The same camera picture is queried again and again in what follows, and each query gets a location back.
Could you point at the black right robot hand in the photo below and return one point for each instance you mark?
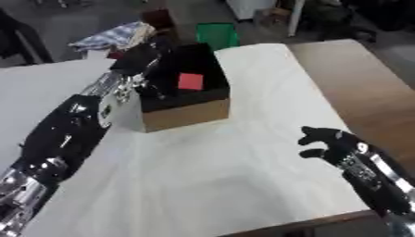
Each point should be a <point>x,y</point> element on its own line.
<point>331,145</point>

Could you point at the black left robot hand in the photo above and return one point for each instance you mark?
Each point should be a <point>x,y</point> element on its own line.
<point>141,63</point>

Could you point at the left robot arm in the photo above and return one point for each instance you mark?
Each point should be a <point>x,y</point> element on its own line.
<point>65,135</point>

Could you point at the dark brown box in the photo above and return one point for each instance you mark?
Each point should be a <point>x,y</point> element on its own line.
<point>158,19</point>

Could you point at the cardboard box with black inside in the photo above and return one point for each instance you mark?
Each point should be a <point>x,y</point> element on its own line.
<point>186,105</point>

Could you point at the small cardboard box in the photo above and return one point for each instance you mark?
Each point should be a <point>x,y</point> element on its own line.
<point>273,14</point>

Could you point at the striped cloth bundle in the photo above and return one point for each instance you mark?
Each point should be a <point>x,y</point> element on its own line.
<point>114,37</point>

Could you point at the red square block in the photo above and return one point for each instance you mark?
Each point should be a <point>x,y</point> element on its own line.
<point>190,81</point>

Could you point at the green bin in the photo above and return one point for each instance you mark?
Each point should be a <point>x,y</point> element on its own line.
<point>217,34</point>

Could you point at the dark bag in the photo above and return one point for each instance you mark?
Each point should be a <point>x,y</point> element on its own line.
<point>346,23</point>

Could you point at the black chair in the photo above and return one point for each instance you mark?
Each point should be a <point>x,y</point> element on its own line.
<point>19,40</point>

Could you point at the white post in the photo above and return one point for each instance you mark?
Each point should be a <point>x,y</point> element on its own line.
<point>295,17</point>

